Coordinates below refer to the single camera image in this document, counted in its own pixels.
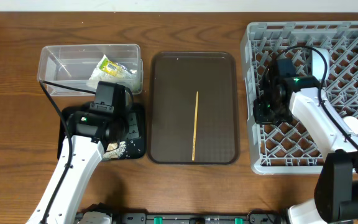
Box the pile of rice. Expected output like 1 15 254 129
102 141 134 161

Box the white napkin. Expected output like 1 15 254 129
86 55 140 91

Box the yellow green snack wrapper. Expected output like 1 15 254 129
98 58 135 78

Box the light blue bowl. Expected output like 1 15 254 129
311 48 329 81

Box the white cup green inside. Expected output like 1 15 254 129
343 116 358 135

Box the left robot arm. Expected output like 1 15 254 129
27 106 142 223

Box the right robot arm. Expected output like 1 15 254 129
253 58 358 223

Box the black waste tray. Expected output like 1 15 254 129
57 102 146 159

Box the grey dishwasher rack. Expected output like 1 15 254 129
241 21 358 175

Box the clear plastic waste bin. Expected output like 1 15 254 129
37 44 143 96

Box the brown serving tray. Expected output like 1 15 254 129
148 52 239 165

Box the left wooden chopstick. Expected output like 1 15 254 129
191 91 199 161

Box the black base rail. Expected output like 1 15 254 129
73 203 289 224

